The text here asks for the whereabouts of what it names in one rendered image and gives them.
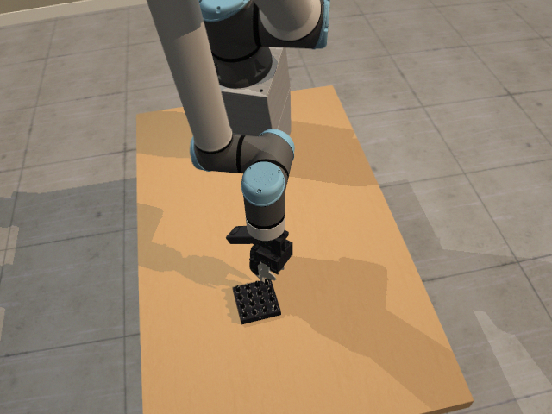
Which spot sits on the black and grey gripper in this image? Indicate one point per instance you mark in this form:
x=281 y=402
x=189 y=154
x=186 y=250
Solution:
x=270 y=256

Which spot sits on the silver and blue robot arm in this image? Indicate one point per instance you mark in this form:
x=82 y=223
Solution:
x=239 y=44

